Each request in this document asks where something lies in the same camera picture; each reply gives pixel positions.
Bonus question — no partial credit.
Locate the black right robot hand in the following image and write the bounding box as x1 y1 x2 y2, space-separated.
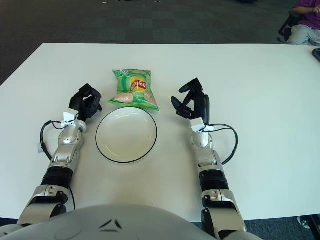
170 77 211 125

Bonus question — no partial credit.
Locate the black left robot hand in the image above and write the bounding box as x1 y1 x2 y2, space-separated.
68 83 103 123

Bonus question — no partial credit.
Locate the green chips bag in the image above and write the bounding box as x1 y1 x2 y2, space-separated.
107 68 160 112

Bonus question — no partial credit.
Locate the white plate black rim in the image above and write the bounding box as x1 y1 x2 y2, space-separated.
95 106 158 165

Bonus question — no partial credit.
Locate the black office chair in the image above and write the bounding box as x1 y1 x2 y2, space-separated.
276 9 301 43

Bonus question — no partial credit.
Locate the grey robot torso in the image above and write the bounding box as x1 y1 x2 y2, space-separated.
0 203 218 240

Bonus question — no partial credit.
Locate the person in purple shirt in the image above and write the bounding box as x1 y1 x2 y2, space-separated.
287 0 320 46

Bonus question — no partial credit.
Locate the black chair caster wheel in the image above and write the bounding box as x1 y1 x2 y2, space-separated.
296 215 320 230

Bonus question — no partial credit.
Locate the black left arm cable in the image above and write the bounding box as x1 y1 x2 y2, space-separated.
39 119 78 162

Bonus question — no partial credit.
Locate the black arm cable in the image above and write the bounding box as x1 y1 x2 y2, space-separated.
39 119 78 162
203 123 239 166

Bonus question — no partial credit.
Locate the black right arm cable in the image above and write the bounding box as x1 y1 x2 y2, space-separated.
203 123 239 166

